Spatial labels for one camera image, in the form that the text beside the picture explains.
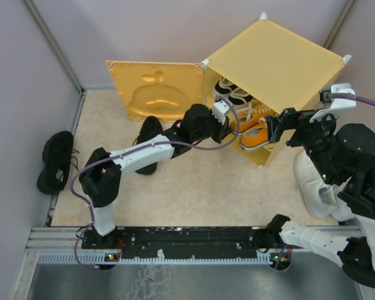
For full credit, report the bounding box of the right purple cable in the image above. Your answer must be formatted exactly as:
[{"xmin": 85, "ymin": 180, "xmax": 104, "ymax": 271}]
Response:
[{"xmin": 329, "ymin": 92, "xmax": 375, "ymax": 111}]

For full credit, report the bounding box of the black white sneaker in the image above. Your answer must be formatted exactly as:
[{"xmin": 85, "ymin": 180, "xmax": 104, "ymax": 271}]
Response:
[
  {"xmin": 212, "ymin": 77, "xmax": 237, "ymax": 98},
  {"xmin": 227, "ymin": 87, "xmax": 254, "ymax": 110}
]

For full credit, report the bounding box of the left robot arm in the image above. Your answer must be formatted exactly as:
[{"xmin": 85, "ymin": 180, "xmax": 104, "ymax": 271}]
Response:
[{"xmin": 74, "ymin": 101, "xmax": 233, "ymax": 248}]

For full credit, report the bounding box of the yellow shoe cabinet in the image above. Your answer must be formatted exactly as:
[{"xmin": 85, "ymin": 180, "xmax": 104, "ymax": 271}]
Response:
[{"xmin": 201, "ymin": 12, "xmax": 353, "ymax": 172}]

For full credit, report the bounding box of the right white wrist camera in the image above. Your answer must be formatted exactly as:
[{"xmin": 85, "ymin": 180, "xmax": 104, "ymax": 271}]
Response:
[{"xmin": 310, "ymin": 82, "xmax": 356, "ymax": 123}]

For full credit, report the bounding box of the black chunky shoe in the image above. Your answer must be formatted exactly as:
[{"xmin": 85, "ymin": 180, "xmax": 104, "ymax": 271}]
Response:
[
  {"xmin": 36, "ymin": 131, "xmax": 74, "ymax": 195},
  {"xmin": 133, "ymin": 115, "xmax": 165, "ymax": 175}
]

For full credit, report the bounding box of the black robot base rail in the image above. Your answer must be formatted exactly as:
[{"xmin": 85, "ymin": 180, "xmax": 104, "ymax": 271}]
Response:
[{"xmin": 76, "ymin": 226, "xmax": 295, "ymax": 270}]

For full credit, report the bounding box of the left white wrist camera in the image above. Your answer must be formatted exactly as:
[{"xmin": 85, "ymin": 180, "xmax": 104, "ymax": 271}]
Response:
[{"xmin": 211, "ymin": 98, "xmax": 231, "ymax": 124}]

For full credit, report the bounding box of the orange canvas sneaker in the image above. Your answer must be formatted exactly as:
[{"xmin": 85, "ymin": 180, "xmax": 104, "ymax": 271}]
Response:
[
  {"xmin": 239, "ymin": 122, "xmax": 268, "ymax": 151},
  {"xmin": 231, "ymin": 103, "xmax": 276, "ymax": 134}
]

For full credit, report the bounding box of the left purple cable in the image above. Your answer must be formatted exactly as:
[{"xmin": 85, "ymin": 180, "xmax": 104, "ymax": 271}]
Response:
[{"xmin": 69, "ymin": 97, "xmax": 238, "ymax": 271}]

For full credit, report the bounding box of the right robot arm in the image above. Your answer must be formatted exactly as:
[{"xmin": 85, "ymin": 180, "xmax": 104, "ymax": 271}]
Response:
[{"xmin": 253, "ymin": 108, "xmax": 375, "ymax": 289}]

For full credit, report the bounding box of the purple cable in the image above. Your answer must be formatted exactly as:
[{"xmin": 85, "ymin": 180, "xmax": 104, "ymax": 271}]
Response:
[
  {"xmin": 329, "ymin": 92, "xmax": 375, "ymax": 111},
  {"xmin": 69, "ymin": 97, "xmax": 238, "ymax": 271}
]

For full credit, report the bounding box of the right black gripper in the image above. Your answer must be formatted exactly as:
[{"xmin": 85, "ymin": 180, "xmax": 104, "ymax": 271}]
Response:
[{"xmin": 263, "ymin": 105, "xmax": 339, "ymax": 184}]

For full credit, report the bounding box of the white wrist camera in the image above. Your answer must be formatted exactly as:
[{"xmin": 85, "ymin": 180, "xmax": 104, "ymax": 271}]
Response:
[
  {"xmin": 310, "ymin": 82, "xmax": 356, "ymax": 123},
  {"xmin": 211, "ymin": 98, "xmax": 231, "ymax": 124}
]

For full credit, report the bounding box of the yellow cabinet door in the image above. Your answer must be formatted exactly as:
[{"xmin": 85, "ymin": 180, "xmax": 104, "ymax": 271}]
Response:
[{"xmin": 106, "ymin": 60, "xmax": 203, "ymax": 121}]

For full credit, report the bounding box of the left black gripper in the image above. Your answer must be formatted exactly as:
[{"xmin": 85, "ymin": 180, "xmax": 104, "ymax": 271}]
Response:
[{"xmin": 192, "ymin": 109, "xmax": 234, "ymax": 144}]

